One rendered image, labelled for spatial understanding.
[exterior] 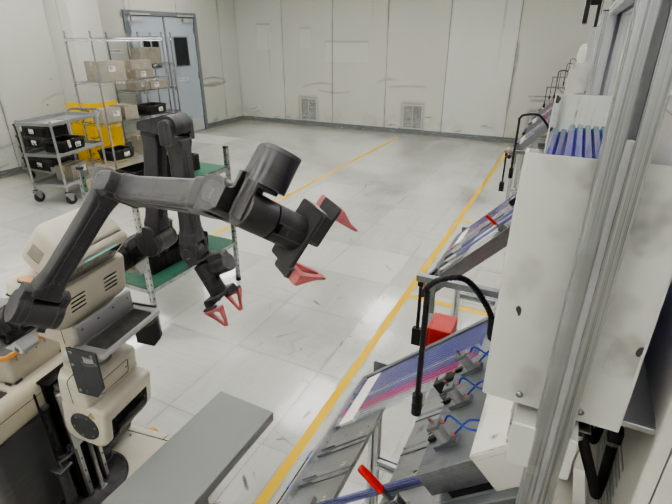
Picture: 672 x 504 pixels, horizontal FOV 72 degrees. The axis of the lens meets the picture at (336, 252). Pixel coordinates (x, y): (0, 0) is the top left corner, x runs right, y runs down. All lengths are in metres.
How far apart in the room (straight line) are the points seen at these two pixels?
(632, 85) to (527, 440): 0.42
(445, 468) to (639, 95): 0.62
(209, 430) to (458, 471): 1.07
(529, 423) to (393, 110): 9.48
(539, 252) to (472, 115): 9.06
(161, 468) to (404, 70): 8.94
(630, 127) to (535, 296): 0.20
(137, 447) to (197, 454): 0.59
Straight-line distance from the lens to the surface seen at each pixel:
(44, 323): 1.28
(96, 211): 1.14
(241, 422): 1.75
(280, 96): 11.16
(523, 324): 0.61
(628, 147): 0.50
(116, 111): 7.34
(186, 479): 1.63
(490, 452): 0.79
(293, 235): 0.69
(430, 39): 9.70
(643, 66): 0.50
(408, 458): 1.10
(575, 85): 1.97
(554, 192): 0.54
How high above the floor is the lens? 1.82
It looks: 25 degrees down
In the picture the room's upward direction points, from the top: straight up
